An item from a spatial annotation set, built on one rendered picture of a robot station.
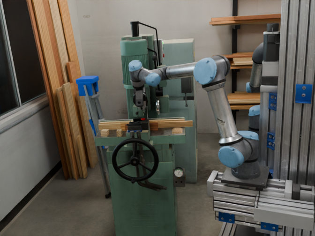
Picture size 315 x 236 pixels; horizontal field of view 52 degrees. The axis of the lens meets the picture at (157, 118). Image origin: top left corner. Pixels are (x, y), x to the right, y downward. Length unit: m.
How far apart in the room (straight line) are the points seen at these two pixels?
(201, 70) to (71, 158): 2.40
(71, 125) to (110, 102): 1.37
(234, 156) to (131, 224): 1.14
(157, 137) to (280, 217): 0.90
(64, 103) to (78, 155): 0.59
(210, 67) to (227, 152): 0.41
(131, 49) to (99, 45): 2.60
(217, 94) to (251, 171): 0.46
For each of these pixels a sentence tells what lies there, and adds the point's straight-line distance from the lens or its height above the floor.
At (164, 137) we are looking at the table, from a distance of 2.13.
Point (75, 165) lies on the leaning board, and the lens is 3.65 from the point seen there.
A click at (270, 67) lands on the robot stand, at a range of 1.85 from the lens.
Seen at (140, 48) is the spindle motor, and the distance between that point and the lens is 2.10.
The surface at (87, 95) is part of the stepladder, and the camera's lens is 2.93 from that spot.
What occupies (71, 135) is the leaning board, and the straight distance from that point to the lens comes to 3.58.
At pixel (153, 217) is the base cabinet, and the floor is 0.28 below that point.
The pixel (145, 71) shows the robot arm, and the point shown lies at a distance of 1.80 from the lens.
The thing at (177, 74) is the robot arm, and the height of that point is 1.33.
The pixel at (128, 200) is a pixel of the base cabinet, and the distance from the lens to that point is 2.36.
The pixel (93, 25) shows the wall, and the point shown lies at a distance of 4.67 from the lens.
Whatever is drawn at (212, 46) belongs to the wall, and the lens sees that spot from 4.44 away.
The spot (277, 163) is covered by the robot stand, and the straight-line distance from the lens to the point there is 1.91.
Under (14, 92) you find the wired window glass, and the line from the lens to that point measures 3.34.
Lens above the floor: 1.64
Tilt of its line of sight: 17 degrees down
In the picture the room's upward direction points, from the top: 4 degrees counter-clockwise
